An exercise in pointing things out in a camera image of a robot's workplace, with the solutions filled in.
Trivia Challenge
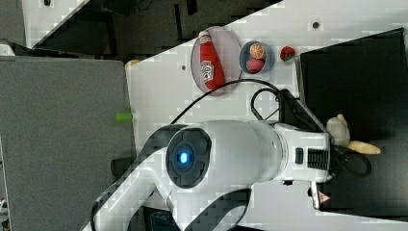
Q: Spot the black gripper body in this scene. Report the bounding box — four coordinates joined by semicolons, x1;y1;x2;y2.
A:
277;90;323;133

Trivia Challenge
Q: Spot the grey round plate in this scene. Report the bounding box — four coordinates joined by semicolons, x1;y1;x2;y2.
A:
190;26;242;92

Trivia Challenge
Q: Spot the orange slice toy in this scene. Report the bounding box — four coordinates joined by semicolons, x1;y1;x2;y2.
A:
249;42;267;60

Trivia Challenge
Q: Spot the green round object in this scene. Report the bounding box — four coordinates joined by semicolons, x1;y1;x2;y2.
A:
115;113;134;122

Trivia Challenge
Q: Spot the peeled banana toy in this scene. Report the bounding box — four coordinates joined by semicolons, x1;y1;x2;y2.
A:
326;114;381;155

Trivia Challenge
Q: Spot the red strawberry toy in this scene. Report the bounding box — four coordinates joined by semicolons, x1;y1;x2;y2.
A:
280;46;295;62

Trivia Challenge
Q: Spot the blue small bowl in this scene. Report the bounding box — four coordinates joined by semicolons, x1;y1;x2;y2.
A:
239;40;275;74

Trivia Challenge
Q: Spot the red ketchup bottle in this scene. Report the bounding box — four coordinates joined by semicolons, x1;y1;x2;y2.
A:
198;31;224;90

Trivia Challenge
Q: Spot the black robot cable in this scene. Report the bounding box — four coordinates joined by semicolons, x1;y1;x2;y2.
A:
169;78;373;178

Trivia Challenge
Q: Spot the red round fruit toy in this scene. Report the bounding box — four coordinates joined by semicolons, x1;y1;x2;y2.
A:
246;59;265;73

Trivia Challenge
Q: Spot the black toaster oven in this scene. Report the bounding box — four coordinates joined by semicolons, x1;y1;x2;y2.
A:
300;29;408;221

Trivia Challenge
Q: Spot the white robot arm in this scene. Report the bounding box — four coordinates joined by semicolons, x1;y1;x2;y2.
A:
81;90;331;231

